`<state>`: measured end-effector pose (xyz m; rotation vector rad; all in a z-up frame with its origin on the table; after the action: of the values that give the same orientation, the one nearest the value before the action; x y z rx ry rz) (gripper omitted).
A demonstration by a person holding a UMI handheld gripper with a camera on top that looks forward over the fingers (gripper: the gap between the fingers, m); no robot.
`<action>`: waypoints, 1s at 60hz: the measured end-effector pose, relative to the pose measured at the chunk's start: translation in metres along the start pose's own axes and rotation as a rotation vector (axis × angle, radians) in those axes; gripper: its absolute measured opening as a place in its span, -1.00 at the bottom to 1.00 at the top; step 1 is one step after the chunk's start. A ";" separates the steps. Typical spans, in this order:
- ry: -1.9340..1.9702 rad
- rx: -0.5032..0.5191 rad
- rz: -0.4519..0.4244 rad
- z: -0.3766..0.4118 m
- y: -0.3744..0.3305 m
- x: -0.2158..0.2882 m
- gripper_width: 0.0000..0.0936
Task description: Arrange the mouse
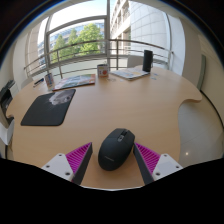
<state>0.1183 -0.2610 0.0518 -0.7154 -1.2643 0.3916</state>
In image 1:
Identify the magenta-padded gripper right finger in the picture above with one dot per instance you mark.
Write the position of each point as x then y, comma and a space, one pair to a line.
165, 165

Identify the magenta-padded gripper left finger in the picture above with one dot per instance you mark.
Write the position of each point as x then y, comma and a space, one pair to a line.
60, 165

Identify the black computer mouse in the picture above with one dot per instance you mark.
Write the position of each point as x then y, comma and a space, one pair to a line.
115, 151

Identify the black printed mouse pad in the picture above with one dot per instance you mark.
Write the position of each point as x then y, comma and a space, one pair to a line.
43, 111

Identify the white chair with wooden legs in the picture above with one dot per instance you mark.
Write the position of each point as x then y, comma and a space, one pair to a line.
6, 132

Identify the red magazine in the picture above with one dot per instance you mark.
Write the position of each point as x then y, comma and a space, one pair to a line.
75, 82

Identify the black printer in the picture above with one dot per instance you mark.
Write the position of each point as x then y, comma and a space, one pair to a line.
6, 100

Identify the blue black small box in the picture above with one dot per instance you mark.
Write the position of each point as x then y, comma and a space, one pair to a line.
38, 81

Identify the white blue booklet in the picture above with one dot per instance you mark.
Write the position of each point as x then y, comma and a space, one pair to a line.
129, 73

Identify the black cylinder speaker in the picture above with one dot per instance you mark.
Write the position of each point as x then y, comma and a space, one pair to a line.
147, 61

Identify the metal balcony railing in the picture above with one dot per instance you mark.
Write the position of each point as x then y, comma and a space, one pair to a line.
83, 43

